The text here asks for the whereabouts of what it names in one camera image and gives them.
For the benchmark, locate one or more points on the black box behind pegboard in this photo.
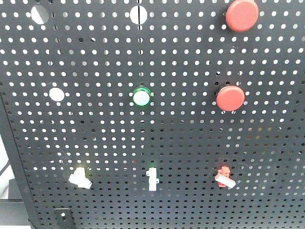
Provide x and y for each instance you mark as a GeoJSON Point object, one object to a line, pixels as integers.
{"type": "Point", "coordinates": [12, 208]}

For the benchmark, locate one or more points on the left black clamp bracket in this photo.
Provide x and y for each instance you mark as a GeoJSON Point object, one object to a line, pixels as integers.
{"type": "Point", "coordinates": [64, 218]}

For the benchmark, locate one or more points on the red mushroom button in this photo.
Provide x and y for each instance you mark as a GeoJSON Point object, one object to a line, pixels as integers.
{"type": "Point", "coordinates": [230, 98]}
{"type": "Point", "coordinates": [242, 15]}

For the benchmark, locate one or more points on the green illuminated push button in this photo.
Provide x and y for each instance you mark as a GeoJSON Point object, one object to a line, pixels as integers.
{"type": "Point", "coordinates": [141, 96]}

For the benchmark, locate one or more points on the lower red mushroom button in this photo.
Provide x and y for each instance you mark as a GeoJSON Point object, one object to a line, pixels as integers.
{"type": "Point", "coordinates": [230, 98]}

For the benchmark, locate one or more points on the red lit toggle switch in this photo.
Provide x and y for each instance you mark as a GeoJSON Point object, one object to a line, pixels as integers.
{"type": "Point", "coordinates": [222, 177]}

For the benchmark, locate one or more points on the black perforated pegboard panel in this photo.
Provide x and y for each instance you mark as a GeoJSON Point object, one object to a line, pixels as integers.
{"type": "Point", "coordinates": [68, 69]}

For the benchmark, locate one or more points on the upper red mushroom button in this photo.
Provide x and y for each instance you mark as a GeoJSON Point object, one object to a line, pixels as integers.
{"type": "Point", "coordinates": [242, 15]}

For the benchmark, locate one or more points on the yellow lit toggle switch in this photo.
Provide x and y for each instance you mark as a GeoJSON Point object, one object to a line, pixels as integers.
{"type": "Point", "coordinates": [78, 177]}

